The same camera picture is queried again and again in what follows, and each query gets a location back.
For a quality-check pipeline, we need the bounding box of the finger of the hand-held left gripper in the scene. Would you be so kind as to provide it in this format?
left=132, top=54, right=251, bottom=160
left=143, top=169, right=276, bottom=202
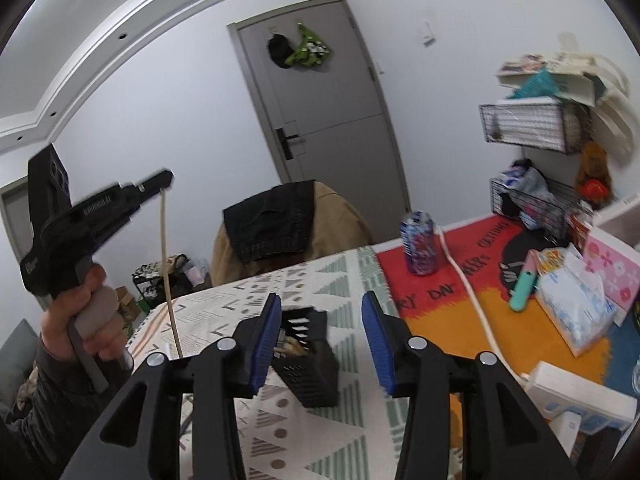
left=131, top=169, right=176, bottom=208

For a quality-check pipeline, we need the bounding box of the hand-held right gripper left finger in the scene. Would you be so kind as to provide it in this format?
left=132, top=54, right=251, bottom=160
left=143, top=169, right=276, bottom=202
left=60, top=292, right=283, bottom=480

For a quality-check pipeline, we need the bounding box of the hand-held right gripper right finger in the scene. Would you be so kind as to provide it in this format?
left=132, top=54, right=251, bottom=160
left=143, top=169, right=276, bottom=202
left=361, top=290, right=581, bottom=480

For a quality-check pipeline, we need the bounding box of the black slotted utensil basket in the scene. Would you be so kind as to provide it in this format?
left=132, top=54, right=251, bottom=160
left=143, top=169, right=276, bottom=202
left=270, top=307, right=342, bottom=408

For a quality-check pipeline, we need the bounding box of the wooden chopstick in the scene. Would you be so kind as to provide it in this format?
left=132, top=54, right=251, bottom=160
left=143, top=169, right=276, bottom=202
left=157, top=187, right=182, bottom=361

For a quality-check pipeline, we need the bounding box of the person's left forearm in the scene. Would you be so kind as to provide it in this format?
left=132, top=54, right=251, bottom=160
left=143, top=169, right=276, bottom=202
left=0, top=335, right=136, bottom=480

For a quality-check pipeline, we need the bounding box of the person's left hand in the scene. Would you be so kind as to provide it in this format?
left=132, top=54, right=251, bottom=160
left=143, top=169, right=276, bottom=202
left=40, top=264, right=135, bottom=375

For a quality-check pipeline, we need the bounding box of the patterned white tablecloth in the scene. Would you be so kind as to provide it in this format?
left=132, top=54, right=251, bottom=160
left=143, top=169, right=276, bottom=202
left=127, top=245, right=466, bottom=480

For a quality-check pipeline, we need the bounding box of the black shoe rack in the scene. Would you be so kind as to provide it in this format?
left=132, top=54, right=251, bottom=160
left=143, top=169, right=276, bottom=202
left=132, top=255, right=211, bottom=311

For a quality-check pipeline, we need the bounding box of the black jacket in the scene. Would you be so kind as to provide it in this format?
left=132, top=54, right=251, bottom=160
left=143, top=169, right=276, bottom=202
left=222, top=180, right=318, bottom=263

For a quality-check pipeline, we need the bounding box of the brown chair with black cloth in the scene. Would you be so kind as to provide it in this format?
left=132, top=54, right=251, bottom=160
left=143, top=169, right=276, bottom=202
left=210, top=180, right=376, bottom=291

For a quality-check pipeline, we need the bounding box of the grey sofa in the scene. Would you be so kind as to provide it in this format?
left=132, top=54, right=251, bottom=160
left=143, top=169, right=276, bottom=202
left=0, top=319, right=42, bottom=411

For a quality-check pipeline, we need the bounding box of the red and orange mat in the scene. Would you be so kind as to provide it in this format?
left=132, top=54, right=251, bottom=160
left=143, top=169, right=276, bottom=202
left=375, top=212, right=626, bottom=411

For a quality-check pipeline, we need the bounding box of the teal tube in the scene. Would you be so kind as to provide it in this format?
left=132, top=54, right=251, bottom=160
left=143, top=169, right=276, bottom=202
left=509, top=267, right=538, bottom=313

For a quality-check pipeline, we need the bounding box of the grey door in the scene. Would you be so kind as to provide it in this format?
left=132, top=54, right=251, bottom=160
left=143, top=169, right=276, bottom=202
left=227, top=0, right=413, bottom=211

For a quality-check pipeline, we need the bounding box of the black cap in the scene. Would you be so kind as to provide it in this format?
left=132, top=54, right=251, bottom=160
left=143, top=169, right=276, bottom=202
left=266, top=34, right=293, bottom=67

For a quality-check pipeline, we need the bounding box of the yellow snack packet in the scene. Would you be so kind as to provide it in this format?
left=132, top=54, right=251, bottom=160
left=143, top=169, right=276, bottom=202
left=522, top=247, right=568, bottom=281

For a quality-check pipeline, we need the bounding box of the soft tissue pack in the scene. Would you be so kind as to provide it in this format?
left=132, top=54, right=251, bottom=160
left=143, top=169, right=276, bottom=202
left=537, top=260, right=618, bottom=358

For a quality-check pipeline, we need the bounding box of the green bag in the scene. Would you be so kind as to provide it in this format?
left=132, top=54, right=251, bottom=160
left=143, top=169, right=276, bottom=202
left=285, top=22, right=332, bottom=69

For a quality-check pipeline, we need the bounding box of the flat white box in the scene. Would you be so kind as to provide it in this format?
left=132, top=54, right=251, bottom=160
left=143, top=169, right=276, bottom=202
left=525, top=360, right=638, bottom=433

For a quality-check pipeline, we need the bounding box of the clear plastic bag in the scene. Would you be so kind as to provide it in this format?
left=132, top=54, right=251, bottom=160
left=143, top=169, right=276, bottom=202
left=492, top=160, right=553, bottom=211

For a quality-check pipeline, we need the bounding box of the pink floral box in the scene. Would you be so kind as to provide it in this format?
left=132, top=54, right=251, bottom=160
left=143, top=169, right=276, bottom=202
left=582, top=227, right=640, bottom=311

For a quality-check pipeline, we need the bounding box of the tall white box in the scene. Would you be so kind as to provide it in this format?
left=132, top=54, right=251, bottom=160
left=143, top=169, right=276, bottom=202
left=595, top=195, right=640, bottom=251

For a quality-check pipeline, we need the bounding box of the brown plush toy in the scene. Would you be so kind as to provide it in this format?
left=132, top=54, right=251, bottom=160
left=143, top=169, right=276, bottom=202
left=575, top=141, right=613, bottom=206

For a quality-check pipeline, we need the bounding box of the teal cloth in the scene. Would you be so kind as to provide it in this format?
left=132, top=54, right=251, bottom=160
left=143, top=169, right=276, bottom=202
left=507, top=69, right=558, bottom=100

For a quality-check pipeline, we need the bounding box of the stack of magazines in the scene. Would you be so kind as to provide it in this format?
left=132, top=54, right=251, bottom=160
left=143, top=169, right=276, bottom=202
left=495, top=52, right=548, bottom=78

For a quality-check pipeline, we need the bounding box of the white tote bag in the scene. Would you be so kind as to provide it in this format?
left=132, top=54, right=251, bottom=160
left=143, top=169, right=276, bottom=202
left=545, top=50, right=631, bottom=151

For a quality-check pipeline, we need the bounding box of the white cable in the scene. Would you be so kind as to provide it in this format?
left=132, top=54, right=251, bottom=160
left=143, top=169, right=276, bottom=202
left=436, top=225, right=531, bottom=381

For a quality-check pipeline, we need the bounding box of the black door handle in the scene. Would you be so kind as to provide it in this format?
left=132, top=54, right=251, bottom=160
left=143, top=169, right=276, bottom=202
left=275, top=127, right=301, bottom=161

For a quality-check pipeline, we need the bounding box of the black wire wall basket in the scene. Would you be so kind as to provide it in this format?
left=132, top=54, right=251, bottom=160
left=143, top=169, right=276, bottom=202
left=490, top=162, right=596, bottom=246
left=479, top=97, right=596, bottom=156

